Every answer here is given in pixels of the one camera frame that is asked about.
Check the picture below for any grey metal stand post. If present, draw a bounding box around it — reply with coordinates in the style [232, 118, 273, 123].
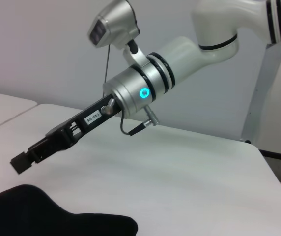
[240, 40, 281, 146]

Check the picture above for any thin grey camera cable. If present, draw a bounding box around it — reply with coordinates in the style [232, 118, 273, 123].
[102, 44, 111, 97]

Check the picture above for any silver elbow plug connector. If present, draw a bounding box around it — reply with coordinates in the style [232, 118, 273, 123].
[143, 105, 161, 126]

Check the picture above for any black shirt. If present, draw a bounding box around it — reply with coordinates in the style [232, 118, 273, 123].
[0, 184, 139, 236]

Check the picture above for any dark right arm cable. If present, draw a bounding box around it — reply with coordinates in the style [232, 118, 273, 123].
[119, 112, 153, 136]

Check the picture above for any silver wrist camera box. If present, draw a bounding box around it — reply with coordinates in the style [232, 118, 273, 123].
[86, 0, 141, 49]

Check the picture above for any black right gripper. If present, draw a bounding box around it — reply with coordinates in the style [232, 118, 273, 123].
[9, 94, 122, 175]

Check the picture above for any silver right cable connector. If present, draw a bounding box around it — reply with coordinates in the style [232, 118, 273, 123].
[100, 98, 116, 116]

